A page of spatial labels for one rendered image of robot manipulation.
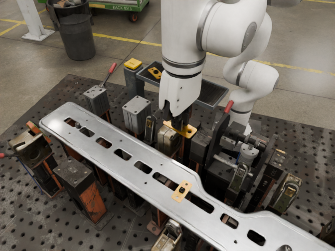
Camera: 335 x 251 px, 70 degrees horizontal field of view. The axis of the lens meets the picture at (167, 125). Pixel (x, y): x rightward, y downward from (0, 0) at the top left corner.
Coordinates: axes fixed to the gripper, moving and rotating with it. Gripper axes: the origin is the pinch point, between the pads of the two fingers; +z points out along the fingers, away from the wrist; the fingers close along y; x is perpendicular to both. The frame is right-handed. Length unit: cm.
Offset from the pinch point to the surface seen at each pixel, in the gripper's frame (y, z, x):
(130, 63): -29, 18, -49
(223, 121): -20.0, 14.5, 3.2
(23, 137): 23, 27, -56
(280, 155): -24.8, 21.3, 23.2
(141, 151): -3.3, 33.4, -19.9
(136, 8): -252, 117, -276
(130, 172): 6.0, 33.2, -16.5
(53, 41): -123, 140, -333
